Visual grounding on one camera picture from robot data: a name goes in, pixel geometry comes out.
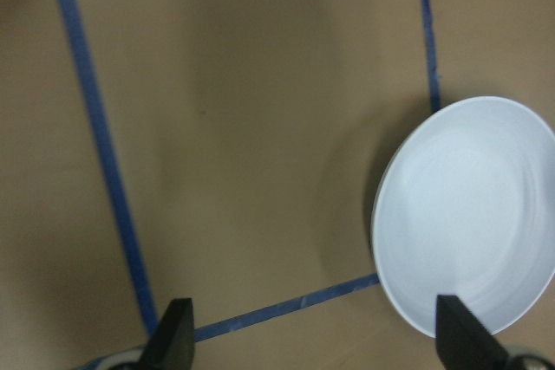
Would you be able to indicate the brown paper table cover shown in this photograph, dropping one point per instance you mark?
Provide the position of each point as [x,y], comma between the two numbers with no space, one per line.
[228,151]

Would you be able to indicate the blue plate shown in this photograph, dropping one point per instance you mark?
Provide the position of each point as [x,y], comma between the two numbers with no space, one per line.
[466,207]

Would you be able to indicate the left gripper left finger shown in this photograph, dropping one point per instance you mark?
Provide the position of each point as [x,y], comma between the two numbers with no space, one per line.
[172,345]

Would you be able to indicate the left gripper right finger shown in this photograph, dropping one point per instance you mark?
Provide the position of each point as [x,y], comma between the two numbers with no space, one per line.
[462,342]

